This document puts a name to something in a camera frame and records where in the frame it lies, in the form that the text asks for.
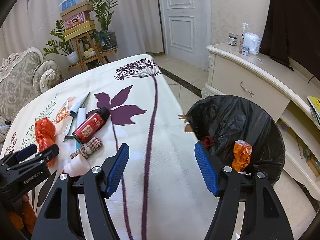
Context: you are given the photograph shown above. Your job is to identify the blue small box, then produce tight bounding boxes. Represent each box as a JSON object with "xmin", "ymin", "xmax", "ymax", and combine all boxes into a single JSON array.
[{"xmin": 61, "ymin": 0, "xmax": 80, "ymax": 12}]

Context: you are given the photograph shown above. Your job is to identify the tall plant in dark pot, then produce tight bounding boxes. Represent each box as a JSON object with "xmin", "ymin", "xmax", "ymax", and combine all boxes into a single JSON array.
[{"xmin": 89, "ymin": 0, "xmax": 118, "ymax": 51}]

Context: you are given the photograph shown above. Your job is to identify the black lined trash bin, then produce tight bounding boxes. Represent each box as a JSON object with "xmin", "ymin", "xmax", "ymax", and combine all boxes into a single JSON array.
[{"xmin": 186, "ymin": 95, "xmax": 285, "ymax": 185}]

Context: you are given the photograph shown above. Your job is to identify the orange crumpled wrapper in bin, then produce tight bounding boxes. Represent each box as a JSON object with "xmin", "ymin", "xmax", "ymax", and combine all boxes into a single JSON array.
[{"xmin": 232, "ymin": 140, "xmax": 252, "ymax": 172}]

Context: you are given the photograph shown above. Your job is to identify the wooden plant stand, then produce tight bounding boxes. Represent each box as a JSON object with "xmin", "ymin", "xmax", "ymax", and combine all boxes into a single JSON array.
[{"xmin": 67, "ymin": 30, "xmax": 118, "ymax": 72}]

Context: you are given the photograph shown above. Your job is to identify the plant in white pot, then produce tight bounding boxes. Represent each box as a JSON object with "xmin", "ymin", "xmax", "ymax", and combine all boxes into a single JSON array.
[{"xmin": 43, "ymin": 20, "xmax": 79, "ymax": 66}]

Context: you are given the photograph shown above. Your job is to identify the white pleated curtain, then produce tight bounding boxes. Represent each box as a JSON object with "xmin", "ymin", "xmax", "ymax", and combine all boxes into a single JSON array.
[{"xmin": 0, "ymin": 0, "xmax": 164, "ymax": 86}]

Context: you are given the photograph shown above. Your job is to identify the small dark tin can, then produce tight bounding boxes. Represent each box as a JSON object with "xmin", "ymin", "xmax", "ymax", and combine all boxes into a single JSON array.
[{"xmin": 228, "ymin": 33, "xmax": 238, "ymax": 46}]

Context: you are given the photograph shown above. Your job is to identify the checkered fabric bow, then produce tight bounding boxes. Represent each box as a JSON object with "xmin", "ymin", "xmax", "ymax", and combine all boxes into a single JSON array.
[{"xmin": 70, "ymin": 137, "xmax": 103, "ymax": 159}]

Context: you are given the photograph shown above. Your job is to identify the stacked yellow gift boxes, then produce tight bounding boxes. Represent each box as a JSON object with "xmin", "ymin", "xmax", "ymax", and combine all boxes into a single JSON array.
[{"xmin": 60, "ymin": 1, "xmax": 95, "ymax": 41}]

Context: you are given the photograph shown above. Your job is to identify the orange printed clear wrapper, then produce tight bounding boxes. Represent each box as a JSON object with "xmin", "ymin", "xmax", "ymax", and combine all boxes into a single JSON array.
[{"xmin": 54, "ymin": 96, "xmax": 76, "ymax": 124}]

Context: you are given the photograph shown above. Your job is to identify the pink printed box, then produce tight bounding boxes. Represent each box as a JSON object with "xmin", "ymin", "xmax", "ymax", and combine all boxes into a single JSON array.
[{"xmin": 63, "ymin": 11, "xmax": 91, "ymax": 31}]

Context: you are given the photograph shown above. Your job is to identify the cream ornate armchair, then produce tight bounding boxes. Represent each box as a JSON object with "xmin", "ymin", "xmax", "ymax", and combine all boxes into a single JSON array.
[{"xmin": 1, "ymin": 47, "xmax": 63, "ymax": 124}]

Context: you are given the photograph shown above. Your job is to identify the cream sideboard cabinet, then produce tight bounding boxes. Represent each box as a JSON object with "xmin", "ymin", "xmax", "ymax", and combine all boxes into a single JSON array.
[{"xmin": 201, "ymin": 43, "xmax": 319, "ymax": 199}]

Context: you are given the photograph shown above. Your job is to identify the yellow book on shelf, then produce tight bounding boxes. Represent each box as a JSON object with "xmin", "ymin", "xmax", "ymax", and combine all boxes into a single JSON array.
[{"xmin": 307, "ymin": 95, "xmax": 320, "ymax": 127}]

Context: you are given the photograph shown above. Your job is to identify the red bottle black cap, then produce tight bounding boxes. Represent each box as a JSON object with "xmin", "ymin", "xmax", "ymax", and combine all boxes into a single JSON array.
[{"xmin": 72, "ymin": 107, "xmax": 110, "ymax": 144}]

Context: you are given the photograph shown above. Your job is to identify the white power strip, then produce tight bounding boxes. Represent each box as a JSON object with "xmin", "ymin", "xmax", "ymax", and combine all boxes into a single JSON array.
[{"xmin": 0, "ymin": 120, "xmax": 11, "ymax": 132}]

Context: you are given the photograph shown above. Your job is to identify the small labelled jar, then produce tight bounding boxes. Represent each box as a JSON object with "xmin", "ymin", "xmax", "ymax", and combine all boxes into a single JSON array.
[{"xmin": 239, "ymin": 44, "xmax": 249, "ymax": 56}]

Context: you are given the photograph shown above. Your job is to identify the floral cream tablecloth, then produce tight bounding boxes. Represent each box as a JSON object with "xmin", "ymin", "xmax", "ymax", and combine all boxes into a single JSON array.
[{"xmin": 1, "ymin": 54, "xmax": 218, "ymax": 239}]

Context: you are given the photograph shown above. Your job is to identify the clear spray bottle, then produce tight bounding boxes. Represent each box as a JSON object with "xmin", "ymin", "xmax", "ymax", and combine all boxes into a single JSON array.
[{"xmin": 240, "ymin": 23, "xmax": 249, "ymax": 45}]

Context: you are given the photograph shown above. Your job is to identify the dark brown curtain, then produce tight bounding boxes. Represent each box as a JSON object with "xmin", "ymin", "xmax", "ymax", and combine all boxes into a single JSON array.
[{"xmin": 260, "ymin": 0, "xmax": 319, "ymax": 79}]

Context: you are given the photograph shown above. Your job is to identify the orange plastic bag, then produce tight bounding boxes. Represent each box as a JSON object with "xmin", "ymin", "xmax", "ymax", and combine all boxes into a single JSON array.
[{"xmin": 35, "ymin": 118, "xmax": 56, "ymax": 152}]

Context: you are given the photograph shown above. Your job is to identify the white translucent plastic bag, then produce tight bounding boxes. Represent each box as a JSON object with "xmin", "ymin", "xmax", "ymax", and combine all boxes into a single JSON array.
[{"xmin": 63, "ymin": 155, "xmax": 91, "ymax": 177}]

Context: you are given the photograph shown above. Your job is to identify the white panel door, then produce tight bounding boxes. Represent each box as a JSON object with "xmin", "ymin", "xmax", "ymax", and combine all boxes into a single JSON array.
[{"xmin": 159, "ymin": 0, "xmax": 211, "ymax": 70}]

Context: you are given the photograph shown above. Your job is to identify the white paper sleeve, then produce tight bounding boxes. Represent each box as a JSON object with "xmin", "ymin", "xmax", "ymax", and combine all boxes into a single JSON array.
[{"xmin": 75, "ymin": 107, "xmax": 87, "ymax": 151}]

